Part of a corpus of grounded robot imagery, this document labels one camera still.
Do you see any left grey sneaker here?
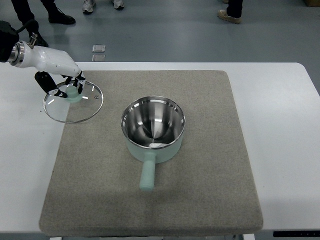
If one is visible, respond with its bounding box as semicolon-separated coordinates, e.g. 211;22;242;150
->
82;0;96;14

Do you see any black table bracket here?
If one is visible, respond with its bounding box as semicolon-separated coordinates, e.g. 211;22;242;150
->
273;230;320;238

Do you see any glass lid with green knob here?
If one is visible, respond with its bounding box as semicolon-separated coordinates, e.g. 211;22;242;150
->
43;81;104;124

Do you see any grey sneaker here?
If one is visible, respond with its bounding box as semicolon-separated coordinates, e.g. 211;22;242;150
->
111;0;125;10
82;0;96;14

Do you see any cardboard box corner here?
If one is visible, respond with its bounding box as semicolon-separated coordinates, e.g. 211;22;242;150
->
304;0;320;7

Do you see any lower metal floor plate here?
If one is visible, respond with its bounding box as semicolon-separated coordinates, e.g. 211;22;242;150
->
92;54;106;62

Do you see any upper metal floor plate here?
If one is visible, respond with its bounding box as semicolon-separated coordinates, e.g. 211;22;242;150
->
92;44;106;53

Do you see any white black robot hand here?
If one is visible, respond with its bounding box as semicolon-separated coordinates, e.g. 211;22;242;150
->
7;41;86;98

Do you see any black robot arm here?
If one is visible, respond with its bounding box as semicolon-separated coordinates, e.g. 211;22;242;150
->
0;19;39;63

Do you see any right grey sneaker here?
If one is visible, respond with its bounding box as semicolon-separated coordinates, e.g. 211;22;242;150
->
111;0;125;10

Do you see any mint green saucepan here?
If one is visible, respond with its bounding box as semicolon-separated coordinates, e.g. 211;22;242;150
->
120;96;186;192

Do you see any metal floor plate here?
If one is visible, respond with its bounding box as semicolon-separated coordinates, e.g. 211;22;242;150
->
92;54;106;62
92;44;106;53

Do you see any grey felt mat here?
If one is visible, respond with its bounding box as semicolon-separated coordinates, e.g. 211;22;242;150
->
39;70;263;237

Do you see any black shoe and trouser leg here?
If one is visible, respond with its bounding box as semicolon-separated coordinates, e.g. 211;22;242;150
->
41;0;76;25

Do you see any tan shoe with dark leg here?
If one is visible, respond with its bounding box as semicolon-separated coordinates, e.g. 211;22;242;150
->
217;0;243;24

